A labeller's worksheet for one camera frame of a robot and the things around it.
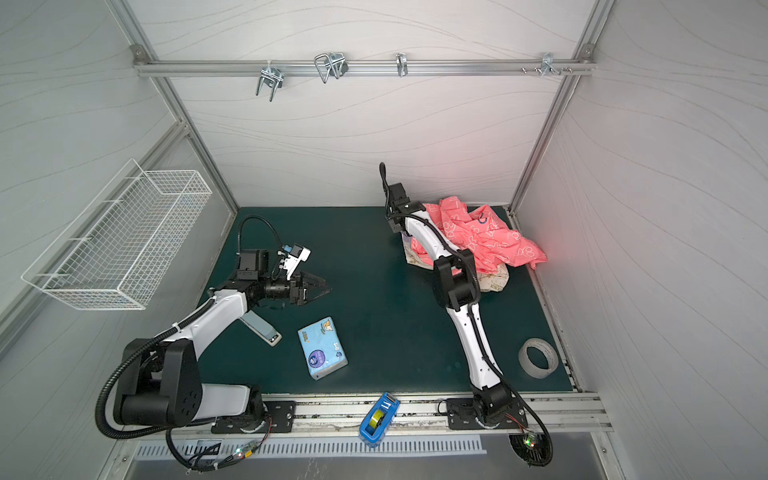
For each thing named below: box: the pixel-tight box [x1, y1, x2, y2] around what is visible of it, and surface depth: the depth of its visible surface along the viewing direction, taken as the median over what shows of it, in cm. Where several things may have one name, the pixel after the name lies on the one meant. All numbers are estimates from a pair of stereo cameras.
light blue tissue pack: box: [298, 316, 348, 381], surface depth 82 cm
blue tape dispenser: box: [359, 392, 401, 448], surface depth 70 cm
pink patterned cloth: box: [411, 196, 547, 275], surface depth 93 cm
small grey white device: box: [239, 310, 283, 347], surface depth 86 cm
